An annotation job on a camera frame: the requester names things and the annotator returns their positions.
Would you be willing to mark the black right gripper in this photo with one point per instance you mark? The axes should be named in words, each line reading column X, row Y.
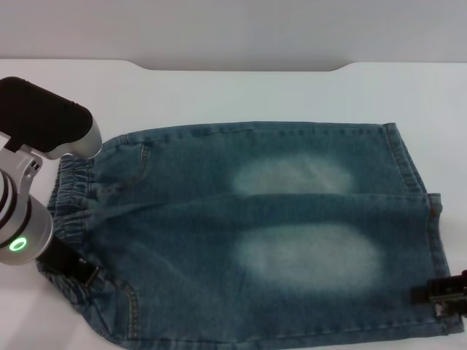
column 448, row 288

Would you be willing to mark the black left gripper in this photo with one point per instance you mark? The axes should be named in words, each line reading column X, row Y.
column 62, row 262

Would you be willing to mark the blue denim shorts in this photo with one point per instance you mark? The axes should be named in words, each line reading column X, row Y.
column 219, row 218

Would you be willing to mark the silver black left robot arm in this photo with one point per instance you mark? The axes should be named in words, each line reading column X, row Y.
column 40, row 116

